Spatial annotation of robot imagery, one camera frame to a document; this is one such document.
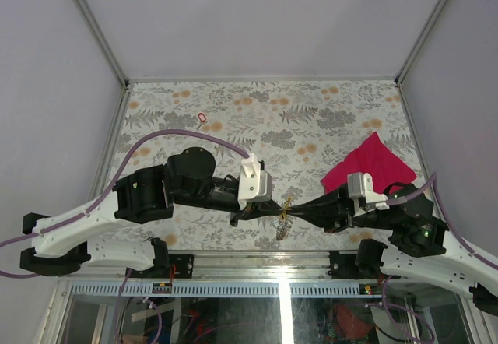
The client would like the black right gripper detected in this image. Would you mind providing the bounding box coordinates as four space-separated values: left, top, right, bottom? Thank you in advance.
285 181 397 233

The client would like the yellow tagged key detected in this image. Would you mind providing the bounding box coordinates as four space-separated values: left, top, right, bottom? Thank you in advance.
279 196 293 221

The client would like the large keyring with yellow grip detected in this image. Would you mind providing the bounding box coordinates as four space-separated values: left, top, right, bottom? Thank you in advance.
275 217 293 241

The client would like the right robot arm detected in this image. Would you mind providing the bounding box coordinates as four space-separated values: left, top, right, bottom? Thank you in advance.
289 179 497 315

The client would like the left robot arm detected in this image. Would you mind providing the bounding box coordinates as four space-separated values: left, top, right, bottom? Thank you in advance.
19 147 282 278

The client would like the pink cloth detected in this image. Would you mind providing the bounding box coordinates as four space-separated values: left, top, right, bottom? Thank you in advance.
321 132 417 193

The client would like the floral tablecloth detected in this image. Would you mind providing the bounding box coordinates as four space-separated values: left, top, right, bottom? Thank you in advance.
108 80 426 251

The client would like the red tagged key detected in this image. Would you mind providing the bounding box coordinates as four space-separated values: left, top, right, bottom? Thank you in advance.
198 112 207 125

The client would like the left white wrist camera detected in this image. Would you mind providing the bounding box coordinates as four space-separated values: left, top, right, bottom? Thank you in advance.
237 153 272 208

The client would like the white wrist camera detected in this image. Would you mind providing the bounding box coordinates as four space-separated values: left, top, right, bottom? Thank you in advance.
347 172 389 216
237 153 272 208

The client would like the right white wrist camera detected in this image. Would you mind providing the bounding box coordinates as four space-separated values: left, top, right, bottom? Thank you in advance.
347 172 389 216

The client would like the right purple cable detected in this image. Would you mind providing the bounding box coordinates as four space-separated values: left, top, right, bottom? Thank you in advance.
387 171 498 271

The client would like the purple cable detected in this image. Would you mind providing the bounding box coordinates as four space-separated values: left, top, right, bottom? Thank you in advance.
0 129 250 279
387 171 498 271

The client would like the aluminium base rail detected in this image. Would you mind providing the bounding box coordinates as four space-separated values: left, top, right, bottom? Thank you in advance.
60 248 402 281

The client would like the white slotted cable duct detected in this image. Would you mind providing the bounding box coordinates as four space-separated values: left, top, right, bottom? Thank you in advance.
72 282 361 298

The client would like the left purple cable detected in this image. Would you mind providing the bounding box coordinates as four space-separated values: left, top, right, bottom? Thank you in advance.
0 129 250 279

